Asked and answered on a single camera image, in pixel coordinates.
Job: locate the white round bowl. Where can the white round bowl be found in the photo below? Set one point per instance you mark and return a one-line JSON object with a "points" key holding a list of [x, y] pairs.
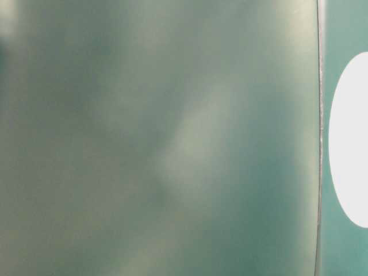
{"points": [[347, 140]]}

